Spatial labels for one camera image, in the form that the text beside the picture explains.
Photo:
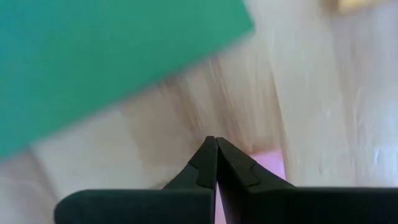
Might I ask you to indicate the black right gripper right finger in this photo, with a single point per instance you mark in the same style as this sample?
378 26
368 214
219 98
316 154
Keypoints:
295 207

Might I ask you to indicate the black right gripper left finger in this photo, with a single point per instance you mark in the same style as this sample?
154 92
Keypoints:
140 207

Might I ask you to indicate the pink paper sheet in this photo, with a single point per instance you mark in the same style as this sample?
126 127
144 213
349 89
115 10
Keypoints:
270 163

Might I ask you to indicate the green paper sheet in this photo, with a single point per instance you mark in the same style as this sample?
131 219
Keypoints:
93 62

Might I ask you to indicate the yellow paper sheet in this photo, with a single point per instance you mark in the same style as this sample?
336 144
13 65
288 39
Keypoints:
351 6

